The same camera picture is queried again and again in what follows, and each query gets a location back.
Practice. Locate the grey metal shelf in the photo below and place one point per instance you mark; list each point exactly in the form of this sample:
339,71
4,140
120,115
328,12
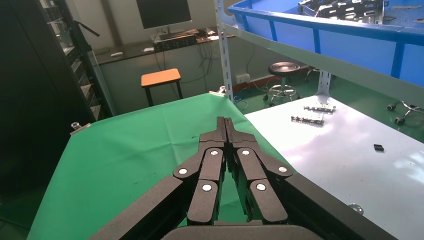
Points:
331,68

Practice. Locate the green table cloth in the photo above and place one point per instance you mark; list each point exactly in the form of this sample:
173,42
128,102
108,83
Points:
132,149

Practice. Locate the chrome chair caster base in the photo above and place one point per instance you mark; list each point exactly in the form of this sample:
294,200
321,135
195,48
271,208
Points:
409,111

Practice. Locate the white wall socket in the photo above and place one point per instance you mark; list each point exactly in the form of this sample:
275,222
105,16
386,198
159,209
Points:
242,78

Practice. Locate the black stool chrome base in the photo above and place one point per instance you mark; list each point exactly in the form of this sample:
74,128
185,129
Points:
284,68

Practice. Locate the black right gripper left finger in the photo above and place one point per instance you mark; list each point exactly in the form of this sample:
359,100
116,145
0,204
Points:
212,165

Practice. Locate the grey tape strip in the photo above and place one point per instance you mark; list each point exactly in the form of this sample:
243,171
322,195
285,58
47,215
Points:
402,7
419,20

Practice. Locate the small metal rail part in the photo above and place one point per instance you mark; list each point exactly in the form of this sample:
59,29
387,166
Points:
308,119
319,107

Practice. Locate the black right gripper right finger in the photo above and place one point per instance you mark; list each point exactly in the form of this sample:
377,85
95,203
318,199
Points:
248,165

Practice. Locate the black server rack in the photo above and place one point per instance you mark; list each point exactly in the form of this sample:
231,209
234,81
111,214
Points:
33,82

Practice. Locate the orange top stool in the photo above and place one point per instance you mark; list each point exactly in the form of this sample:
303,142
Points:
160,76

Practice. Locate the white table sheet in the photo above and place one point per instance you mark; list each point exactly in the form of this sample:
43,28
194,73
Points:
348,165

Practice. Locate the black rack device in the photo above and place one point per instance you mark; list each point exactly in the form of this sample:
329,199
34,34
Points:
175,41

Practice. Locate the grey desk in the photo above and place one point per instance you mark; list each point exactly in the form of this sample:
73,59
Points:
132,73

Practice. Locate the black computer monitor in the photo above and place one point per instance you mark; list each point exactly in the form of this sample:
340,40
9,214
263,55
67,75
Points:
164,13

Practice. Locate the small black plastic piece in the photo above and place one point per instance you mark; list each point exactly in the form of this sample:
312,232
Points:
378,147

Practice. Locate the metal bracket plate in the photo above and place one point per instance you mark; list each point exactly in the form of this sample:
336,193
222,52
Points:
311,5
354,11

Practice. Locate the blue plastic bin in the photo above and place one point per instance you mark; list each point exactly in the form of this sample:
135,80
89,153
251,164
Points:
348,46

